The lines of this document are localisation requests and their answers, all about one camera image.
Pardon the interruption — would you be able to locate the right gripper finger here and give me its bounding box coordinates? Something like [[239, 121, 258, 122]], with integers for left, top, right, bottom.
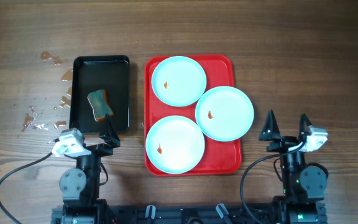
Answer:
[[298, 114, 312, 140], [259, 110, 280, 141]]

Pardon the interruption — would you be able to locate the orange green sponge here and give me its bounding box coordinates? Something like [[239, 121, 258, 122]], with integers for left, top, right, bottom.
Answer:
[[87, 90, 114, 121]]

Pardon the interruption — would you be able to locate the black cable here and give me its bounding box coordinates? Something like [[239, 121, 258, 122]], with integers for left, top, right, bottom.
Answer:
[[239, 141, 306, 224], [0, 151, 54, 224]]

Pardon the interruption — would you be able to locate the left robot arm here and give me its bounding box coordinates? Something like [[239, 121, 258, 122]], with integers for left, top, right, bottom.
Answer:
[[50, 114, 121, 224]]

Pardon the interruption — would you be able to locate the light blue plate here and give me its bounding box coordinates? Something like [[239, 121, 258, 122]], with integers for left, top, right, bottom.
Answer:
[[145, 115, 205, 174], [195, 86, 254, 142], [151, 56, 207, 107]]

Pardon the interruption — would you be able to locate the right black cable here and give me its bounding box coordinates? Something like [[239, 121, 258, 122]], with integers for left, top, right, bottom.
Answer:
[[239, 141, 306, 224]]

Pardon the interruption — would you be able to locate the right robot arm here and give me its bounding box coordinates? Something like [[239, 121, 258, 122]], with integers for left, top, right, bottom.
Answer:
[[259, 111, 329, 223]]

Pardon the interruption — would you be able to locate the left black cable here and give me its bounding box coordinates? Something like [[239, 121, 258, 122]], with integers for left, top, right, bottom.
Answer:
[[0, 151, 54, 224]]

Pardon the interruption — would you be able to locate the black water tray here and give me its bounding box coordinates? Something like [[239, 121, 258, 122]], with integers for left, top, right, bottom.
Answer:
[[69, 55, 130, 133]]

